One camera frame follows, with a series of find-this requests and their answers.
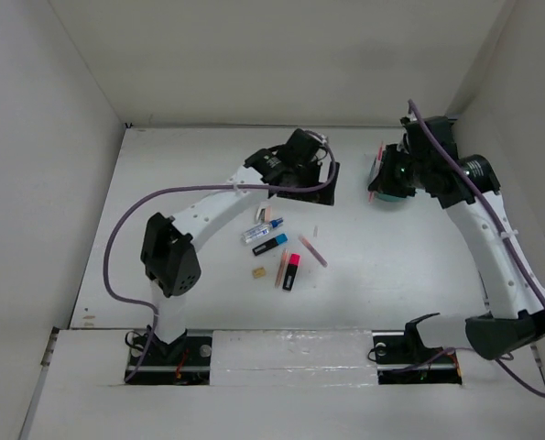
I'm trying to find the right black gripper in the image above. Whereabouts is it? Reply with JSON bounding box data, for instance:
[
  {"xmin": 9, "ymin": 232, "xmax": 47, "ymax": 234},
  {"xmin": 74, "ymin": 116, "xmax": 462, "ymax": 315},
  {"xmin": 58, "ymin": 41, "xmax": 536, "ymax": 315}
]
[{"xmin": 371, "ymin": 143, "xmax": 430, "ymax": 198}]

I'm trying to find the teal round divided organizer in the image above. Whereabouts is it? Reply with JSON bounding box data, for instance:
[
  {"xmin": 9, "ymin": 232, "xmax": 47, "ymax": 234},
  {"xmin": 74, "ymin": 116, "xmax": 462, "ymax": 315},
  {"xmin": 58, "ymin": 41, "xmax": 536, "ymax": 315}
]
[{"xmin": 373, "ymin": 156, "xmax": 415, "ymax": 202}]

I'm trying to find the pink translucent pen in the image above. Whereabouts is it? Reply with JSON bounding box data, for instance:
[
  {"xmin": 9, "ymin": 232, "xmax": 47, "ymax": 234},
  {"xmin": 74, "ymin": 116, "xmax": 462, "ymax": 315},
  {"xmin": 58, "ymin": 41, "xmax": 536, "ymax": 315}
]
[{"xmin": 298, "ymin": 235, "xmax": 328, "ymax": 268}]

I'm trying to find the orange thin pencil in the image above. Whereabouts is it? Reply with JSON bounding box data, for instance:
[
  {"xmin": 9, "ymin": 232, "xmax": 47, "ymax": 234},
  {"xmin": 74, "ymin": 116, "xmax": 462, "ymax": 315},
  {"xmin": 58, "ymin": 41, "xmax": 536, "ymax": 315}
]
[{"xmin": 275, "ymin": 248, "xmax": 289, "ymax": 288}]

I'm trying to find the orange pen with white grip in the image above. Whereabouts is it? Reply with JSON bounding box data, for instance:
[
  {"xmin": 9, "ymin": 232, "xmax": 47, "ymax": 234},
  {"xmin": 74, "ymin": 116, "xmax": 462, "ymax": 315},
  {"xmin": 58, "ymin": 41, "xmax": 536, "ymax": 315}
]
[{"xmin": 368, "ymin": 143, "xmax": 384, "ymax": 203}]

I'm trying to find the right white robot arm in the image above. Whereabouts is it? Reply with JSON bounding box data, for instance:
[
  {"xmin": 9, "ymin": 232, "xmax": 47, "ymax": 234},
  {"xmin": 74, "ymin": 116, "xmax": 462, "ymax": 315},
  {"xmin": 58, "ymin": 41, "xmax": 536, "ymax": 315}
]
[{"xmin": 368, "ymin": 116, "xmax": 545, "ymax": 360}]

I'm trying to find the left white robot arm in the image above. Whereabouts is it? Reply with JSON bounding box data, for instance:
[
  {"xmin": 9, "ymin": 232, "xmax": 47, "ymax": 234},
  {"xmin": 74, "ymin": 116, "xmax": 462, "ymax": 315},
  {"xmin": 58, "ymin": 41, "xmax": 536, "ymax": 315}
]
[{"xmin": 141, "ymin": 128, "xmax": 340, "ymax": 364}]

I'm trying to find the clear blue-capped glue bottle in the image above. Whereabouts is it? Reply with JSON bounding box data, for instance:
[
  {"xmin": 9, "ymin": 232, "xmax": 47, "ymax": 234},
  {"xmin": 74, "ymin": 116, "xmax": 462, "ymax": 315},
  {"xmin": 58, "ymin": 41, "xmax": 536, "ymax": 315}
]
[{"xmin": 241, "ymin": 217, "xmax": 284, "ymax": 245}]

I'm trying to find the blue black highlighter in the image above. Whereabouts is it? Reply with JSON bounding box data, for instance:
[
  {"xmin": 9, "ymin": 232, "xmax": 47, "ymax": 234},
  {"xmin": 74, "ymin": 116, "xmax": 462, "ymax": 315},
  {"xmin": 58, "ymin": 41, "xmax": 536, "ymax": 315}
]
[{"xmin": 252, "ymin": 234, "xmax": 288, "ymax": 257}]

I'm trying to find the pink black highlighter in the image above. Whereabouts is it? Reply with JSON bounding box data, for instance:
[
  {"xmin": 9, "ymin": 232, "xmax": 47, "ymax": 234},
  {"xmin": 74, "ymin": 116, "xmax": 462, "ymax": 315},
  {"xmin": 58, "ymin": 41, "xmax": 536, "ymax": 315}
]
[{"xmin": 282, "ymin": 253, "xmax": 300, "ymax": 292}]

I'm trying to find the small tan eraser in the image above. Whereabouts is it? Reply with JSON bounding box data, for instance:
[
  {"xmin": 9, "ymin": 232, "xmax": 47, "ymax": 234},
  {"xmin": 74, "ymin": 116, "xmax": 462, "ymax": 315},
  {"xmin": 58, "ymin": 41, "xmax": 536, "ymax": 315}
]
[{"xmin": 252, "ymin": 268, "xmax": 267, "ymax": 279}]

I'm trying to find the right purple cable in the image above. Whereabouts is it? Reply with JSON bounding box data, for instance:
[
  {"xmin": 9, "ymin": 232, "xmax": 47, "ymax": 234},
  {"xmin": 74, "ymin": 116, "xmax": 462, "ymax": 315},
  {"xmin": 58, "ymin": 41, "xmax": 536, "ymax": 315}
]
[{"xmin": 404, "ymin": 99, "xmax": 545, "ymax": 401}]

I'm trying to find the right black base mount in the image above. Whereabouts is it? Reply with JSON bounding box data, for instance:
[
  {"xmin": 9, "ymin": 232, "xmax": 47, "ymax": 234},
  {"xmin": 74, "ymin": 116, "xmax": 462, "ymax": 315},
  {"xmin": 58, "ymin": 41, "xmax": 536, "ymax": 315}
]
[{"xmin": 367, "ymin": 331, "xmax": 463, "ymax": 385}]

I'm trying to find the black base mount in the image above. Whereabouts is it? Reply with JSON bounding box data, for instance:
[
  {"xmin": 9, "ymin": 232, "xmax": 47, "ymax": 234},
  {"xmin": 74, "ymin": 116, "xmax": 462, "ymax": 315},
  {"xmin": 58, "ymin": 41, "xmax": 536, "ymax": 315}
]
[
  {"xmin": 367, "ymin": 331, "xmax": 463, "ymax": 385},
  {"xmin": 124, "ymin": 327, "xmax": 213, "ymax": 386}
]

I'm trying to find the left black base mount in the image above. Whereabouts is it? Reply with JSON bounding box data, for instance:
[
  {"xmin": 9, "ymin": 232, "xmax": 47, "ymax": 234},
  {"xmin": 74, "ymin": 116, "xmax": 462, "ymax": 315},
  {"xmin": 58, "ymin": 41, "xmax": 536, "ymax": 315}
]
[{"xmin": 124, "ymin": 327, "xmax": 213, "ymax": 386}]

